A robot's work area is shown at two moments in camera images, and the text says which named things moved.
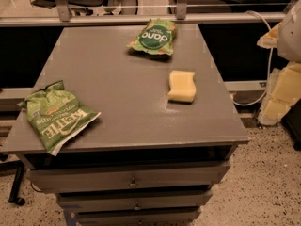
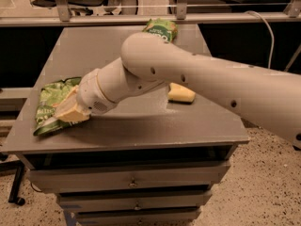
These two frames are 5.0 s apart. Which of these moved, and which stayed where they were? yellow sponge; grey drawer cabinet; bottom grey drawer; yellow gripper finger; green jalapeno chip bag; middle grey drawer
Moved: green jalapeno chip bag; yellow gripper finger
Stayed: bottom grey drawer; yellow sponge; middle grey drawer; grey drawer cabinet
